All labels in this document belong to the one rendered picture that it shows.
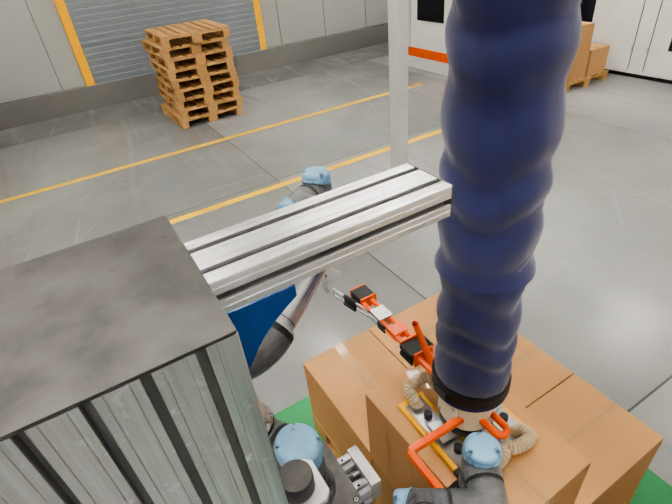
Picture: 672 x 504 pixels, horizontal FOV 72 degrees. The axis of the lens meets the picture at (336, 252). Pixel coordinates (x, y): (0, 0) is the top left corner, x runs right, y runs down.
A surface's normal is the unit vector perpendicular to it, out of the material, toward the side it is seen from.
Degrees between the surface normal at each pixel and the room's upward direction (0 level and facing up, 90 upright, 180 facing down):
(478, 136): 81
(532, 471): 0
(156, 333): 0
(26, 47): 90
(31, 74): 90
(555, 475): 0
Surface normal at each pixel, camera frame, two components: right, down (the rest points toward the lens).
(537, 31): 0.00, 0.31
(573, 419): -0.09, -0.82
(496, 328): 0.35, 0.29
